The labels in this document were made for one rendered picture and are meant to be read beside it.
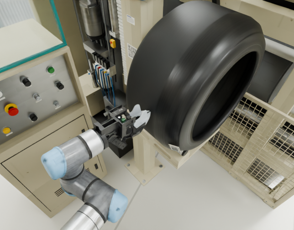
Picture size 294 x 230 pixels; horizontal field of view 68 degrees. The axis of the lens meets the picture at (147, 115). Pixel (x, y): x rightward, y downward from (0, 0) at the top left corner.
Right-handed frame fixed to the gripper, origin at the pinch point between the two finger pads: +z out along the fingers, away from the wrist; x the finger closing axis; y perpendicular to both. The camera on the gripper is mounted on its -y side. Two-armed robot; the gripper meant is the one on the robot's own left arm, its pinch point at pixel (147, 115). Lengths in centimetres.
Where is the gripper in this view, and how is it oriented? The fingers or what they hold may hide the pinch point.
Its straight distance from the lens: 75.4
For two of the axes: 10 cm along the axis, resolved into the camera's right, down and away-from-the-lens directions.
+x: -6.8, -5.5, 4.8
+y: 0.9, -7.1, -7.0
